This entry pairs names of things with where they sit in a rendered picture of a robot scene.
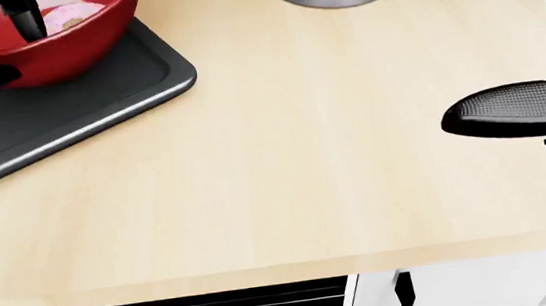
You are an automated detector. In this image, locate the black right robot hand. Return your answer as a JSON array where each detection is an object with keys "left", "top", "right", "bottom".
[{"left": 436, "top": 72, "right": 546, "bottom": 164}]

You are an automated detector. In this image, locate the white cabinet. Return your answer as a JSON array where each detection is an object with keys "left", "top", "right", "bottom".
[{"left": 334, "top": 246, "right": 546, "bottom": 306}]

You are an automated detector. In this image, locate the pink frosted donut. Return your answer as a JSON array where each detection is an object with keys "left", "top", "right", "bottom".
[{"left": 40, "top": 0, "right": 108, "bottom": 36}]

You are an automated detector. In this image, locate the red bowl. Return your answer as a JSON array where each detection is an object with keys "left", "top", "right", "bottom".
[{"left": 0, "top": 0, "right": 151, "bottom": 92}]

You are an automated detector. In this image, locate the dark grey tray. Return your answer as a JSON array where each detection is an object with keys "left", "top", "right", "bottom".
[{"left": 0, "top": 10, "right": 208, "bottom": 194}]

